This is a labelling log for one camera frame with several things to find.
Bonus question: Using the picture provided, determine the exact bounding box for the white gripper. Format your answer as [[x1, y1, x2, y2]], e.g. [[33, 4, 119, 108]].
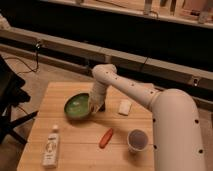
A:
[[88, 88, 106, 113]]

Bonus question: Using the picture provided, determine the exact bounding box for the green ceramic bowl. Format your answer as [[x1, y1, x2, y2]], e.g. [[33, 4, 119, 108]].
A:
[[64, 93, 90, 120]]

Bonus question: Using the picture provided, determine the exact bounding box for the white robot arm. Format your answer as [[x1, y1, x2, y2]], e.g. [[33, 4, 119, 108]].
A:
[[89, 64, 206, 171]]

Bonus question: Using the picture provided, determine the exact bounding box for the white sponge block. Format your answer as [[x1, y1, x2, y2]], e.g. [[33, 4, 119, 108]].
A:
[[118, 99, 132, 116]]

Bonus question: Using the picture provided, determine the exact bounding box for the orange carrot toy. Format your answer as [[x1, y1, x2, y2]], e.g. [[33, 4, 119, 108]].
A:
[[99, 128, 114, 148]]

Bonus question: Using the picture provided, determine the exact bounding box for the white paper cup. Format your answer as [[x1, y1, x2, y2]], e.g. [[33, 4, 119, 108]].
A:
[[127, 129, 148, 154]]

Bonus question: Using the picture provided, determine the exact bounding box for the white plastic bottle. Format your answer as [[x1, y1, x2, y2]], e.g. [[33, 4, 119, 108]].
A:
[[42, 125, 60, 168]]

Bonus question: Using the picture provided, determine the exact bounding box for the black chair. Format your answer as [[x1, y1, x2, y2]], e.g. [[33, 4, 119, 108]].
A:
[[0, 55, 37, 145]]

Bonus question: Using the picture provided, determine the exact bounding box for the black cable on floor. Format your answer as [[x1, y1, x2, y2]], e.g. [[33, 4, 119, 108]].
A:
[[4, 41, 44, 75]]

